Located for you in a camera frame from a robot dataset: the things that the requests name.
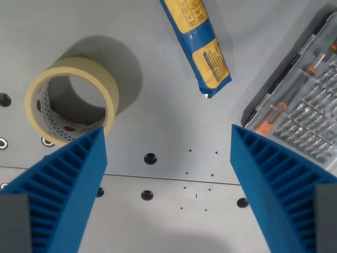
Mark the yellow masking tape roll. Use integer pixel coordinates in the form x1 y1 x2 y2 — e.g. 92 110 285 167
24 56 120 147

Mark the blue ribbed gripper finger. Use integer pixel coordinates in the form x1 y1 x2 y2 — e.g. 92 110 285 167
230 124 337 253
0 126 108 253

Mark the clear screwdriver bit set case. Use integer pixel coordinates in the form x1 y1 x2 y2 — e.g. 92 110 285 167
241 2 337 171

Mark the blue and yellow snack bag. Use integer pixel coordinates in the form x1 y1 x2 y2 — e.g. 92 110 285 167
159 0 233 99

